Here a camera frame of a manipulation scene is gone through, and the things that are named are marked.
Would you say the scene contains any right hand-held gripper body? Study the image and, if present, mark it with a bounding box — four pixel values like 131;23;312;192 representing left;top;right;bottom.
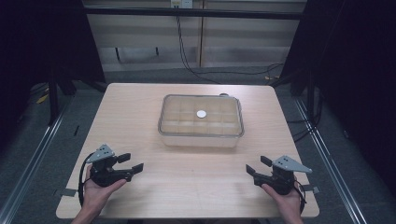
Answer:
253;155;314;196

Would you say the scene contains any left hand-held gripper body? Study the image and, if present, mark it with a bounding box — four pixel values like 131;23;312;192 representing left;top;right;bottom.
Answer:
85;143;134;189

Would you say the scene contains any clear plastic storage box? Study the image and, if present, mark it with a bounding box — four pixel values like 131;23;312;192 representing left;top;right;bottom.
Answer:
157;93;246;148

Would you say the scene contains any person's left hand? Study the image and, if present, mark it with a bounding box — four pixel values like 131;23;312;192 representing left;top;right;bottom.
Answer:
82;163;128;215

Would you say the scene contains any person's right hand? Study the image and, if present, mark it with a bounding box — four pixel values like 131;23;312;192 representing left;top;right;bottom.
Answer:
261;176;305;218

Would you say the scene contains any grey tape strip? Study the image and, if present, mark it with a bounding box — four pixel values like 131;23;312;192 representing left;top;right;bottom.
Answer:
59;188;78;198
302;184;321;195

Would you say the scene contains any black metal stand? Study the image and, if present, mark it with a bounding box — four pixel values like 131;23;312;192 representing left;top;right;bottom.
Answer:
47;69;61;126

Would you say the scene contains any yellow floor item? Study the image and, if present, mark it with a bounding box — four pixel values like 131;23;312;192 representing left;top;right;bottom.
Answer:
35;92;50;105

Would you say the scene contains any dark curtain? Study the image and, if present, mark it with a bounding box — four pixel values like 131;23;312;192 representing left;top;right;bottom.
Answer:
270;0;396;198
0;0;107;132

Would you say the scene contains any black horizontal bar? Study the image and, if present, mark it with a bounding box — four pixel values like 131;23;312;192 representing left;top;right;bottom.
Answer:
84;7;303;21

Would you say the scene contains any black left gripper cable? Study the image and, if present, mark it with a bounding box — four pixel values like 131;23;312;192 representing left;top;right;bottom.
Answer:
78;151;95;208

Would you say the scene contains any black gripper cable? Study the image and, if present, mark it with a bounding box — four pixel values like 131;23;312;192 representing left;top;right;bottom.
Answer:
293;179;308;215
78;151;95;208

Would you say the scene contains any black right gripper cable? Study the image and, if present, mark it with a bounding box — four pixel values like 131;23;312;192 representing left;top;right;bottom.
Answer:
293;179;308;215

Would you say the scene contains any metal floor rail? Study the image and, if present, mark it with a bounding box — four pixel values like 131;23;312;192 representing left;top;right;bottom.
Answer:
292;95;369;224
0;101;75;224

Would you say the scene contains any bundle of black floor cables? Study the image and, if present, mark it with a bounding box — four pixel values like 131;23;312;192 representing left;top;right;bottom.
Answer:
285;86;324;145

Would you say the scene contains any long black floor cable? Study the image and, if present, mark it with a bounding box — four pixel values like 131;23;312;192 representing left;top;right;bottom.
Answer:
176;15;285;85

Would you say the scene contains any white wall power outlet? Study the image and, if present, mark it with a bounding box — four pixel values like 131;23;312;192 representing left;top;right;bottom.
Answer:
169;0;194;9

